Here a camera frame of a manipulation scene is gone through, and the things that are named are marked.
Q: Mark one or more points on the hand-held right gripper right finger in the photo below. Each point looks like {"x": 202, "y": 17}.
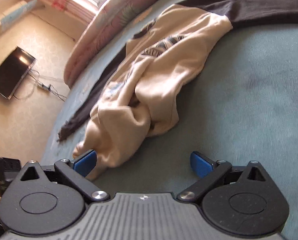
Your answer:
{"x": 201, "y": 165}

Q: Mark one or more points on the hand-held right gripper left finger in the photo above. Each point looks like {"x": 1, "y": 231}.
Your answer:
{"x": 85, "y": 162}

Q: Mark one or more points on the cream and black sweatshirt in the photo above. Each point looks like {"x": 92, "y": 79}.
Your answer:
{"x": 164, "y": 67}

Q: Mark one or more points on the bed with blue floral sheet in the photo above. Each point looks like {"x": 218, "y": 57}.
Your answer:
{"x": 239, "y": 105}

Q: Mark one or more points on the white power strip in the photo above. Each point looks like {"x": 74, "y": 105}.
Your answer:
{"x": 43, "y": 87}

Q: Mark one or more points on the folded pink floral quilt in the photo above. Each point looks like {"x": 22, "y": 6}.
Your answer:
{"x": 109, "y": 22}

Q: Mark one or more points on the black wall television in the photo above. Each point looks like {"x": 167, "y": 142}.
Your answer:
{"x": 8, "y": 75}

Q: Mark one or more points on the white wall air conditioner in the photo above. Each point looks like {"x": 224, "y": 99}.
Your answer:
{"x": 13, "y": 15}

